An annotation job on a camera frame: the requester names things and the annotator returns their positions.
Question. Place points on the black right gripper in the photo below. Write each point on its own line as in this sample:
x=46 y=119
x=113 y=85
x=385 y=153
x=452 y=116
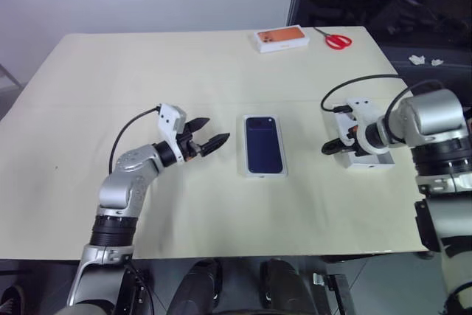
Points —
x=354 y=149

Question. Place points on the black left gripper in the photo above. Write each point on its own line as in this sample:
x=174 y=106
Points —
x=189 y=143

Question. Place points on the dark blue smartphone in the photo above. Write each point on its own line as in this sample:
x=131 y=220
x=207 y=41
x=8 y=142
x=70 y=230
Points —
x=263 y=145

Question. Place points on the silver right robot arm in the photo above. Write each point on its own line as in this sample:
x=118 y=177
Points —
x=431 y=112

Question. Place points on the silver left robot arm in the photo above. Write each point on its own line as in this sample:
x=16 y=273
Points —
x=121 y=186

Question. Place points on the white phone box base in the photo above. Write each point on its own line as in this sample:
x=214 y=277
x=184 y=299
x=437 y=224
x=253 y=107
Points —
x=240 y=145

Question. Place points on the white box with orange print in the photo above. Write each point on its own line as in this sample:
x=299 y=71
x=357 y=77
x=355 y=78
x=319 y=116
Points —
x=280 y=40

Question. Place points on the crumpled white paper scrap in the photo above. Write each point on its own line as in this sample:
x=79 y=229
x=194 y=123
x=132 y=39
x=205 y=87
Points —
x=416 y=59
x=437 y=62

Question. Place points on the dark rounded shape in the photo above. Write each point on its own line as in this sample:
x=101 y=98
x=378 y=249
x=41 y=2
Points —
x=195 y=289
x=282 y=289

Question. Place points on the dark shoe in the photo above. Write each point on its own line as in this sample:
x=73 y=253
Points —
x=13 y=302

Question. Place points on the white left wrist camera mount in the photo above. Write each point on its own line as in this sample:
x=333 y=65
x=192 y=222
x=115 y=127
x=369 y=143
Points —
x=169 y=116

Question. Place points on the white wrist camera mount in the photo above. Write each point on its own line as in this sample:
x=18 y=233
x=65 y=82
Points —
x=169 y=116
x=363 y=106

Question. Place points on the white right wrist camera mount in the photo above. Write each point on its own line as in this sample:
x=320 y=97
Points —
x=363 y=106

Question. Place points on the black metal bracket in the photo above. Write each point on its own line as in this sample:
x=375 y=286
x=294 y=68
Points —
x=337 y=296

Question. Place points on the grey metal frame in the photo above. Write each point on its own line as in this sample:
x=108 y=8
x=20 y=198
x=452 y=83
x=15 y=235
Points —
x=9 y=77

